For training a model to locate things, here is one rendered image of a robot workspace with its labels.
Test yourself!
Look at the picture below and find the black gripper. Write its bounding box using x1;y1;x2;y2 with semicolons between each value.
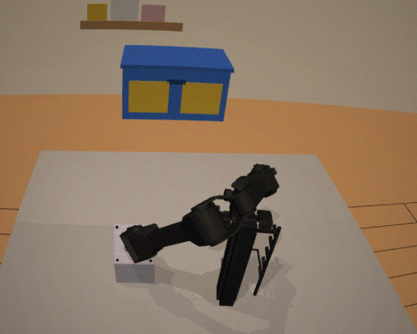
216;201;273;231

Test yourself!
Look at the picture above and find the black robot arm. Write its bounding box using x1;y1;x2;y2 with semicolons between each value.
119;164;279;263

